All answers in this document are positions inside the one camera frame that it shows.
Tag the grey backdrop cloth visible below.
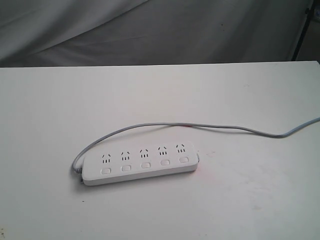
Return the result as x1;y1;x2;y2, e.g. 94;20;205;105
0;0;312;67

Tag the grey power cable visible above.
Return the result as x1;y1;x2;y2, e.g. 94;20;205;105
71;116;320;183

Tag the black tripod stand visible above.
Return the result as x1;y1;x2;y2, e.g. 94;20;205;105
290;0;317;61

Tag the white power strip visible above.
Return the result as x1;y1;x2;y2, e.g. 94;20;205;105
81;141;200;186

